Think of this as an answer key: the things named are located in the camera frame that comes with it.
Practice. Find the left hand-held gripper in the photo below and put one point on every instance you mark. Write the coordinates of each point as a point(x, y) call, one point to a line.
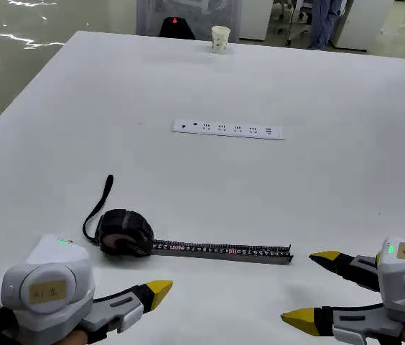
point(50, 284)

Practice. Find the black chair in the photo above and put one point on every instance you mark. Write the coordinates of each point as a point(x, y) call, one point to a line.
point(176, 28)

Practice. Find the white power strip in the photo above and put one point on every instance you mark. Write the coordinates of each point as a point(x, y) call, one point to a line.
point(227, 129)

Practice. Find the person's left hand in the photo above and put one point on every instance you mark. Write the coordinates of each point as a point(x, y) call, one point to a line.
point(75, 338)

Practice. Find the white paper cup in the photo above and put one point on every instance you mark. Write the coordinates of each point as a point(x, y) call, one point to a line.
point(220, 39)

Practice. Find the black tape measure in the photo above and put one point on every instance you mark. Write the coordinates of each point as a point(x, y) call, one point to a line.
point(127, 233)

